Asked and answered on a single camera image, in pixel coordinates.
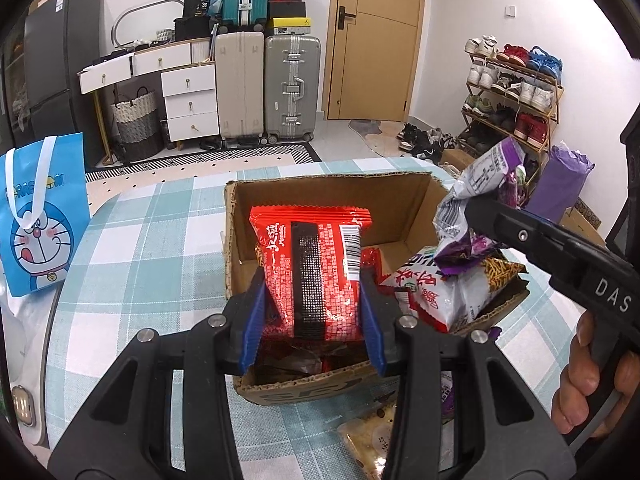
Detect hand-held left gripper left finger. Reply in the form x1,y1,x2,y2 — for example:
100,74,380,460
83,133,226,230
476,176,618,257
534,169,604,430
47,266,267,480

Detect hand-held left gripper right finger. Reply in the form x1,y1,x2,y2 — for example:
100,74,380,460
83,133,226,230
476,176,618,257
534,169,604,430
358,265,579,480

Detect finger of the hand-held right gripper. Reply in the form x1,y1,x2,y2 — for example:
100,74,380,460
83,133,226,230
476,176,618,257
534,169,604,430
464,195,582,274
517,209,604,247

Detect red black striped snack packet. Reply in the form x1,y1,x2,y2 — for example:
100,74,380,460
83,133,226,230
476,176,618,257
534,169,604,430
248,204,374,345

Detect white red snack bag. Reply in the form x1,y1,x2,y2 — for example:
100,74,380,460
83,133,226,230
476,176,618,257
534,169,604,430
379,246,490,335

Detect purple snack bag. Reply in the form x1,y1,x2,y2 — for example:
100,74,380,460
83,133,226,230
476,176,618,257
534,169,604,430
432,136,527,277

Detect brown cardboard box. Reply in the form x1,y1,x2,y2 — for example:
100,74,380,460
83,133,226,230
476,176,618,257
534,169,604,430
221,171,532,407

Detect person's right hand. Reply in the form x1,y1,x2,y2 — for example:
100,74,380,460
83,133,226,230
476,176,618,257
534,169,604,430
550,311,640,437

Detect patterned cardboard box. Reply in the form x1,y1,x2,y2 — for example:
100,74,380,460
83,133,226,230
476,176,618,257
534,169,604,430
559,196,607,247

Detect purple rolled mat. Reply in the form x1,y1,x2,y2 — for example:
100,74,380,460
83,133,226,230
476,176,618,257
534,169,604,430
524,143,597,227

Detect small cardboard box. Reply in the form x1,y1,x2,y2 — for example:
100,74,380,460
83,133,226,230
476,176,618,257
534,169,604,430
439,148,477,172

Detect small purple snack packet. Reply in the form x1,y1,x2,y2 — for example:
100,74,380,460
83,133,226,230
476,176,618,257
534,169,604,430
436,367,460,420

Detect clear pastry packet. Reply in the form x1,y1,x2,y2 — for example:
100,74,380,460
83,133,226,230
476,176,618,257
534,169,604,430
336,401,402,480

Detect wooden shoe rack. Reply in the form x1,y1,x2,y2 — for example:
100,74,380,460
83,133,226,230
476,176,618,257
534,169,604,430
459,35,566,173

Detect pile of loose shoes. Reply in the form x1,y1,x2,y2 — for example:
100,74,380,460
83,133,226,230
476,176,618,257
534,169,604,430
396,121,457,162

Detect rows of shelved shoes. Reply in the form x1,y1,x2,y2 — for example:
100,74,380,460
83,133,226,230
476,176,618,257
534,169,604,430
462,35,565,161

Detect black patterned rug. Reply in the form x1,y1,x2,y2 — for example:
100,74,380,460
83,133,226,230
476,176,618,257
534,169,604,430
84,141,324,184

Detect grey brown door mat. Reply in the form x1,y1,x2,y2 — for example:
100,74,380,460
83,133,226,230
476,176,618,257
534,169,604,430
346,118,407,159

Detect blue cartoon tote bag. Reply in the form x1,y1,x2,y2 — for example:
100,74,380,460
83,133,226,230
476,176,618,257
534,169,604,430
0,132,92,297

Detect woven laundry basket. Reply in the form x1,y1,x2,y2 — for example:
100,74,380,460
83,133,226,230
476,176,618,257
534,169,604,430
110,86,165,164

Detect white drawer dresser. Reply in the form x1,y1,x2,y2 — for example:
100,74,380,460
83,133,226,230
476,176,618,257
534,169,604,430
76,39,222,156

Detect beige suitcase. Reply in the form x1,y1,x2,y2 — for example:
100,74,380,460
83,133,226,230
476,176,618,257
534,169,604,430
214,31,267,142

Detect silver suitcase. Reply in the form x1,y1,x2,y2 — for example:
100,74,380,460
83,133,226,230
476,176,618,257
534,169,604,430
262,34,322,144

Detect wooden door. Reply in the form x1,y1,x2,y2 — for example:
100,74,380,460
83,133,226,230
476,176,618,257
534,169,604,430
321,0,429,124

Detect beige oval case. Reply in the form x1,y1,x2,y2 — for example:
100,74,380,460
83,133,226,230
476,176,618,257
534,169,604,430
10,385,40,428

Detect yellow shoe box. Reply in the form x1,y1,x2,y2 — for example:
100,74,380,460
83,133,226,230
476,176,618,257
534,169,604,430
265,16,313,37

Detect black shoe box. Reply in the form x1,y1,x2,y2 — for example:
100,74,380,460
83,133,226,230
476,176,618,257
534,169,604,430
267,1,307,18

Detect grey refrigerator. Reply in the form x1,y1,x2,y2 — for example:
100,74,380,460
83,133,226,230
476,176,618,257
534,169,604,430
21,0,102,143

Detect dark glass cabinet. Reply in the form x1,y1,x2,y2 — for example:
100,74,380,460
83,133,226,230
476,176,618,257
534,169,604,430
0,25,32,148

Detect oval mirror frame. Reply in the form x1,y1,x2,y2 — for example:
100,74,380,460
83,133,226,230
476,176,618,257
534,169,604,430
110,0,190,52

